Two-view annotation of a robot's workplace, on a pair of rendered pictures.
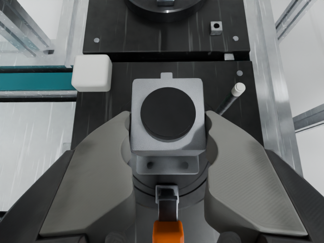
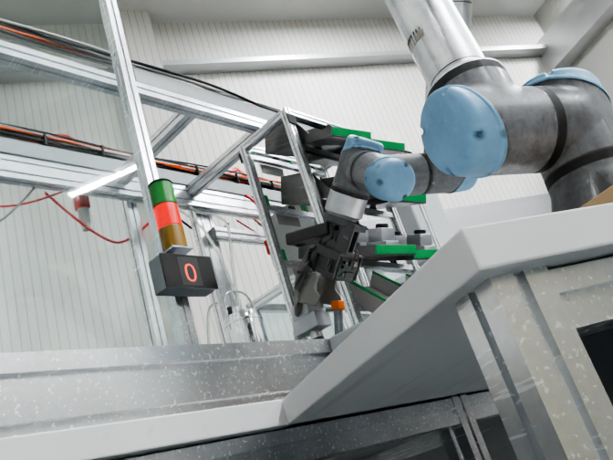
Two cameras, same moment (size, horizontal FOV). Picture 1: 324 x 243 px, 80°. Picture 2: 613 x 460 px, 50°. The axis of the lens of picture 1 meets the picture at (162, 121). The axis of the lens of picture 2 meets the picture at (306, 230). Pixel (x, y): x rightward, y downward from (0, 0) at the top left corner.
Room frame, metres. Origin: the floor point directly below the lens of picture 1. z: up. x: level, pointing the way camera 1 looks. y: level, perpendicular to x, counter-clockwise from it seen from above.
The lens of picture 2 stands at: (-0.71, 1.00, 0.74)
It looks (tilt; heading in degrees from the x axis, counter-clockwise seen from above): 22 degrees up; 304
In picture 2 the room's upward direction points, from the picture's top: 18 degrees counter-clockwise
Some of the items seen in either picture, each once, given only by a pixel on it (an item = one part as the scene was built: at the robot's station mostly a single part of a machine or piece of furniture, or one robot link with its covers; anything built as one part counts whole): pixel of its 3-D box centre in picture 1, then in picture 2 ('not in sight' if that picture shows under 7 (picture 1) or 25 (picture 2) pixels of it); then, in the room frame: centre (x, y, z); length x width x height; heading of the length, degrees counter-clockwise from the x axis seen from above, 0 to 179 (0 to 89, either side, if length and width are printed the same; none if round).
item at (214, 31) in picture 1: (215, 28); not in sight; (0.20, -0.09, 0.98); 0.02 x 0.02 x 0.01; 87
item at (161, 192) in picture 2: not in sight; (162, 196); (0.16, 0.18, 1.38); 0.05 x 0.05 x 0.05
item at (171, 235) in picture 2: not in sight; (173, 240); (0.16, 0.18, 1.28); 0.05 x 0.05 x 0.05
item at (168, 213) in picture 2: not in sight; (168, 218); (0.16, 0.18, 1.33); 0.05 x 0.05 x 0.05
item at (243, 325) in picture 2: not in sight; (248, 339); (0.80, -0.65, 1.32); 0.14 x 0.14 x 0.38
